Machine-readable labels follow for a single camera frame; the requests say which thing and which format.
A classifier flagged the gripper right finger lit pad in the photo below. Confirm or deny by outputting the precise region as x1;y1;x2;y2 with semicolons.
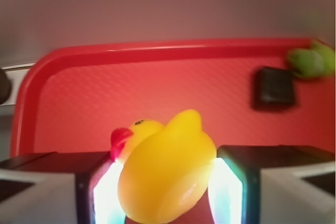
208;145;335;223

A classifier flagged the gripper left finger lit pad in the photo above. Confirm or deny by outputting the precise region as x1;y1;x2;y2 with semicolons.
1;152;126;223

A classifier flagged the yellow rubber duck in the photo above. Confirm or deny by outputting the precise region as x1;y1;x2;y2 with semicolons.
110;109;217;223

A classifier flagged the black square block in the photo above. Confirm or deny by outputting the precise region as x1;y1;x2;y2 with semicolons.
251;67;297;111

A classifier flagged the green toy frog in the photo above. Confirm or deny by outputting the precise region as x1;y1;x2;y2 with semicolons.
286;40;335;80

